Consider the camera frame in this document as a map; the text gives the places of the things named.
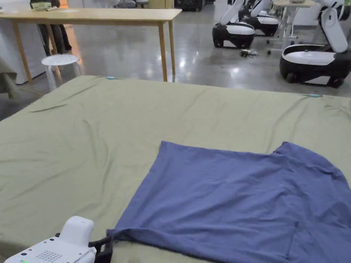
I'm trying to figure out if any olive green hanging cloth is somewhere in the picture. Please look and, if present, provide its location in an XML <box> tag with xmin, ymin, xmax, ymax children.
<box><xmin>0</xmin><ymin>55</ymin><xmax>20</xmax><ymax>99</ymax></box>

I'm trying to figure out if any long wooden table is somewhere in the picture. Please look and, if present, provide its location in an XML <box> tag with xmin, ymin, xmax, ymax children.
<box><xmin>0</xmin><ymin>8</ymin><xmax>183</xmax><ymax>83</ymax></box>

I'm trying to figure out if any white and black wheeled robot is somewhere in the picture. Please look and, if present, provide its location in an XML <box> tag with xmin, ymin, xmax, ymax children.
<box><xmin>279</xmin><ymin>0</ymin><xmax>351</xmax><ymax>89</ymax></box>
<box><xmin>212</xmin><ymin>0</ymin><xmax>256</xmax><ymax>49</ymax></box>
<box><xmin>239</xmin><ymin>0</ymin><xmax>280</xmax><ymax>37</ymax></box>

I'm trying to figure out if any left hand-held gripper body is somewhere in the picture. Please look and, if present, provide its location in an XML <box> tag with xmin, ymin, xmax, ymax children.
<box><xmin>5</xmin><ymin>216</ymin><xmax>97</xmax><ymax>263</ymax></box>

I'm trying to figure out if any white round stool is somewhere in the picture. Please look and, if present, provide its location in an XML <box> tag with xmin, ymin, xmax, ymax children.
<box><xmin>41</xmin><ymin>54</ymin><xmax>84</xmax><ymax>91</ymax></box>

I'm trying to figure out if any white desk with wooden top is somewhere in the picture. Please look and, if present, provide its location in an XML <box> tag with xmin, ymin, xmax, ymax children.
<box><xmin>267</xmin><ymin>0</ymin><xmax>316</xmax><ymax>54</ymax></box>

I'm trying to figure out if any white low cabinet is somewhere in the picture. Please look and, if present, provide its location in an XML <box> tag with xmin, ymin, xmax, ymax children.
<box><xmin>0</xmin><ymin>19</ymin><xmax>47</xmax><ymax>85</ymax></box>

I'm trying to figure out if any bed with pale green sheet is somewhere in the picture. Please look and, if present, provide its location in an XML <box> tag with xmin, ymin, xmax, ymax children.
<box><xmin>0</xmin><ymin>75</ymin><xmax>351</xmax><ymax>263</ymax></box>

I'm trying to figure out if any blue shirt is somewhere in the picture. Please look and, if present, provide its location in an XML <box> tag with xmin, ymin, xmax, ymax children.
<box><xmin>106</xmin><ymin>141</ymin><xmax>351</xmax><ymax>263</ymax></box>

